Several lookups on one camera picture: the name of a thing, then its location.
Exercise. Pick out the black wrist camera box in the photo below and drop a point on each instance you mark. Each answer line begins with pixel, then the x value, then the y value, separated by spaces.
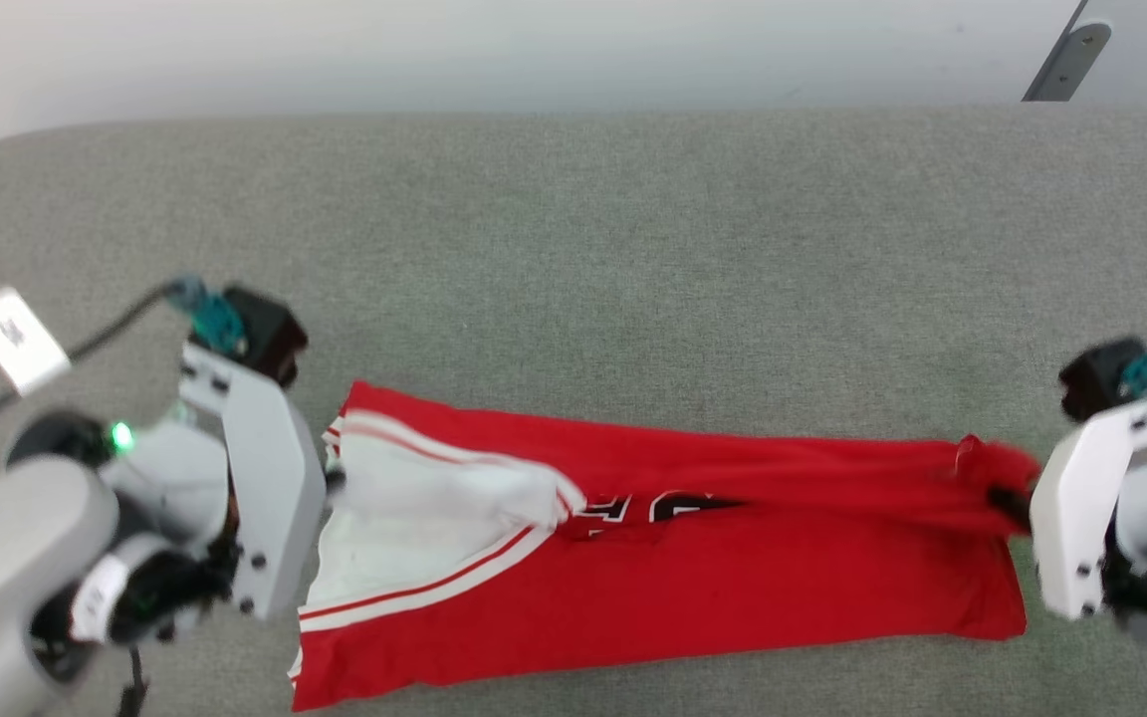
pixel 1096 378
pixel 270 334

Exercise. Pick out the grey metal post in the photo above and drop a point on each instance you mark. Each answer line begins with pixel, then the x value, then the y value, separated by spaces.
pixel 1071 55

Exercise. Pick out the white paper label tag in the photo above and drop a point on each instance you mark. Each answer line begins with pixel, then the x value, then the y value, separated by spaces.
pixel 16 339

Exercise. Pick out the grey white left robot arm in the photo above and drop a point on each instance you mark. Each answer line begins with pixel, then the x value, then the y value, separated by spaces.
pixel 6 558

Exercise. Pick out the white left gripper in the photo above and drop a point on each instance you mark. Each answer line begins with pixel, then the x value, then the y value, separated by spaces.
pixel 270 498

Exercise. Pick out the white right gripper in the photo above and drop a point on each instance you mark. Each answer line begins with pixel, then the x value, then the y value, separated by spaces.
pixel 1076 518

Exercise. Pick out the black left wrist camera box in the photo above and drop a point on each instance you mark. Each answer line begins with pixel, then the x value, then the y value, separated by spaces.
pixel 270 334

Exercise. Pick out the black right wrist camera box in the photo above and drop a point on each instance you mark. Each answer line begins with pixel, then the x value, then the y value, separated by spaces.
pixel 1096 378

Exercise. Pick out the red white Bulls jersey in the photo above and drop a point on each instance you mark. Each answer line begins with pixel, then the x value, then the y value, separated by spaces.
pixel 733 588

